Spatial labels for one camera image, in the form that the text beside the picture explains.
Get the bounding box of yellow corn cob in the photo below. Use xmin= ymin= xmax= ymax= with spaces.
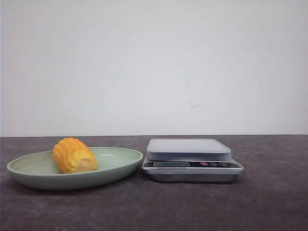
xmin=52 ymin=138 xmax=98 ymax=174

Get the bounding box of silver digital kitchen scale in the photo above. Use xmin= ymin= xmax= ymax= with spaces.
xmin=142 ymin=139 xmax=244 ymax=182

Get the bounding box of green oval plate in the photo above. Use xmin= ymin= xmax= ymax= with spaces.
xmin=7 ymin=147 xmax=143 ymax=190

